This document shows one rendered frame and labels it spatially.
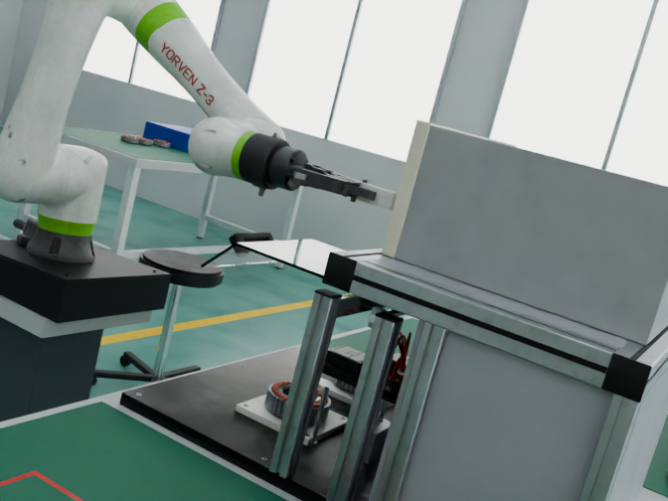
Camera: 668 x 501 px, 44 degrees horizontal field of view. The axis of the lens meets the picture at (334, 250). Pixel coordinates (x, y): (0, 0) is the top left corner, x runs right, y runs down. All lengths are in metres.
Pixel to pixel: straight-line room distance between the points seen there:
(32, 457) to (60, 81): 0.79
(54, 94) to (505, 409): 1.08
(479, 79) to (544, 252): 5.24
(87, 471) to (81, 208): 0.81
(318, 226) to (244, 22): 1.91
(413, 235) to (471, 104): 5.16
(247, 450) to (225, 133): 0.57
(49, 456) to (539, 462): 0.66
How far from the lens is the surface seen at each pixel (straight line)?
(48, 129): 1.75
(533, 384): 1.07
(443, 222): 1.19
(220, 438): 1.33
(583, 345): 1.03
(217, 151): 1.51
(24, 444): 1.26
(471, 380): 1.09
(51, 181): 1.79
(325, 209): 6.81
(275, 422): 1.40
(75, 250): 1.90
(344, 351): 1.39
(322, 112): 6.87
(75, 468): 1.22
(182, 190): 7.66
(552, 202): 1.14
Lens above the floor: 1.32
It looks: 10 degrees down
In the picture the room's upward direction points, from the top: 15 degrees clockwise
